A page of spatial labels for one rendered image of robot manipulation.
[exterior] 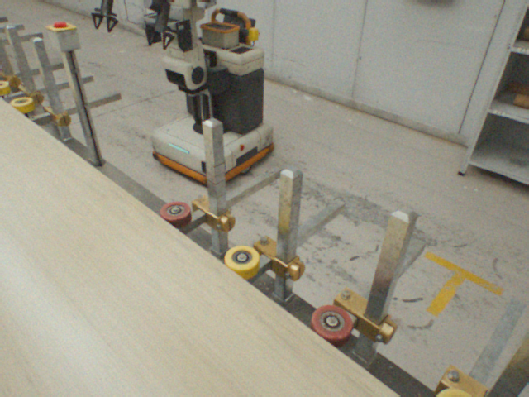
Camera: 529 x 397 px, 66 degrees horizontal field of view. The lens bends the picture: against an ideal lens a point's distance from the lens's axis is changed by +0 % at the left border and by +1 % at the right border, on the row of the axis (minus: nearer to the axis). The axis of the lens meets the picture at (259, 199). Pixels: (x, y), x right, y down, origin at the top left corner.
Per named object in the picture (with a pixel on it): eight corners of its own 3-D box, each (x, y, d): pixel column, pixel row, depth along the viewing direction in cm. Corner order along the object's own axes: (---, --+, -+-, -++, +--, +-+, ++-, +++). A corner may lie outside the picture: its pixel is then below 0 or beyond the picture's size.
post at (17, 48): (47, 129, 195) (11, 22, 167) (50, 131, 193) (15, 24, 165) (40, 131, 193) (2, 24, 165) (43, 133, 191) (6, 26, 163)
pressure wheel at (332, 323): (340, 376, 81) (348, 342, 74) (302, 362, 83) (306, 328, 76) (349, 344, 87) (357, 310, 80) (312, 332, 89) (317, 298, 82)
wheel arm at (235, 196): (274, 174, 137) (274, 164, 134) (282, 179, 135) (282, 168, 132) (169, 236, 111) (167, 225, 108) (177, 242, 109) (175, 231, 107)
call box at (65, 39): (72, 46, 140) (66, 22, 136) (82, 50, 137) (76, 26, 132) (52, 50, 136) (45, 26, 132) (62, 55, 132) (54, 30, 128)
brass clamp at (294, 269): (267, 247, 109) (267, 233, 106) (306, 273, 102) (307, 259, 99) (250, 259, 106) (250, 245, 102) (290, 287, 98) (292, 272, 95)
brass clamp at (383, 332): (344, 298, 96) (347, 284, 93) (396, 333, 88) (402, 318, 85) (329, 314, 92) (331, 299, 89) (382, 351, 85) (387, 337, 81)
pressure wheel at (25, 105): (24, 122, 170) (14, 96, 163) (44, 121, 171) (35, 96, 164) (16, 131, 164) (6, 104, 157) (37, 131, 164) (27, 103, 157)
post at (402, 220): (358, 356, 99) (401, 202, 71) (370, 366, 98) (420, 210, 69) (350, 366, 97) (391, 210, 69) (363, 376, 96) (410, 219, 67)
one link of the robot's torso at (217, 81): (198, 87, 269) (195, 49, 254) (230, 98, 255) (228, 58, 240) (168, 99, 252) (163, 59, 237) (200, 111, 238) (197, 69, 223)
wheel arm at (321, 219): (335, 208, 123) (336, 197, 121) (344, 212, 121) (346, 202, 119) (231, 287, 98) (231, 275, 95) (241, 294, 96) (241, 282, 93)
